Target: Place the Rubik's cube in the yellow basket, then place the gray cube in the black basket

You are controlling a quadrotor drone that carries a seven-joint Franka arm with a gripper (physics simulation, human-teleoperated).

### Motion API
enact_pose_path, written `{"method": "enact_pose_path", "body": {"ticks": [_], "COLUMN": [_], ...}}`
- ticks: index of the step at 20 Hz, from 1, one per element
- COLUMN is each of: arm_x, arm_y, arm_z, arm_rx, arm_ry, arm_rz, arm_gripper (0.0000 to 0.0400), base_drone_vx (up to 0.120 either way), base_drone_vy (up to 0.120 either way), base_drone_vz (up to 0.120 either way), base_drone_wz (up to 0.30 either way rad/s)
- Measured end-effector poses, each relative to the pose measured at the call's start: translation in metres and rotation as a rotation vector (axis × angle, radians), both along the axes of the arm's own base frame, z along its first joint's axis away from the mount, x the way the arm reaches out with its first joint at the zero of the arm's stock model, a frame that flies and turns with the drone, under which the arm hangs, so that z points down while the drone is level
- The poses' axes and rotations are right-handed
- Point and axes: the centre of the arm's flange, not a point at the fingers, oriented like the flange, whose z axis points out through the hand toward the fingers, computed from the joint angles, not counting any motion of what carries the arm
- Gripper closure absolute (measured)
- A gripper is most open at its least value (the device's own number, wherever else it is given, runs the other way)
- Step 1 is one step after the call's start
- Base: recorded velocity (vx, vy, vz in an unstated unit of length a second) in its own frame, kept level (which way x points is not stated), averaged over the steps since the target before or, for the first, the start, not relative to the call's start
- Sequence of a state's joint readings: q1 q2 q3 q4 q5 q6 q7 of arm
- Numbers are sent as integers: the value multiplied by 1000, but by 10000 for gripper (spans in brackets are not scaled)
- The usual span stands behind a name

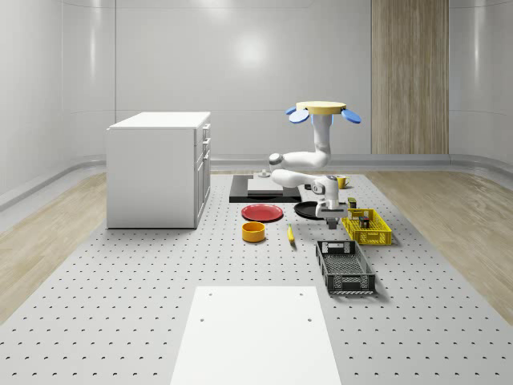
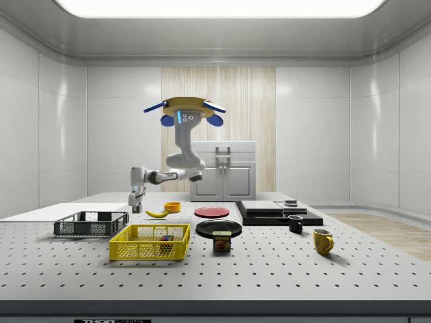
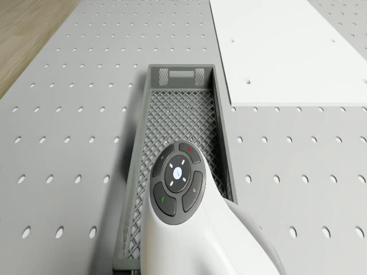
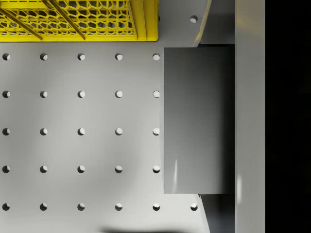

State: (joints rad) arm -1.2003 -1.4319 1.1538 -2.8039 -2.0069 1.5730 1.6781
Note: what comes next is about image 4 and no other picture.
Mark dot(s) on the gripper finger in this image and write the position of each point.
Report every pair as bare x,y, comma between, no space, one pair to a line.
219,213
218,21

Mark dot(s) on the grey cube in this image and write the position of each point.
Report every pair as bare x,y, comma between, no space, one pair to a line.
196,116

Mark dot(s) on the yellow basket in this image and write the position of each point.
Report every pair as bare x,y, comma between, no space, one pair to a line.
80,21

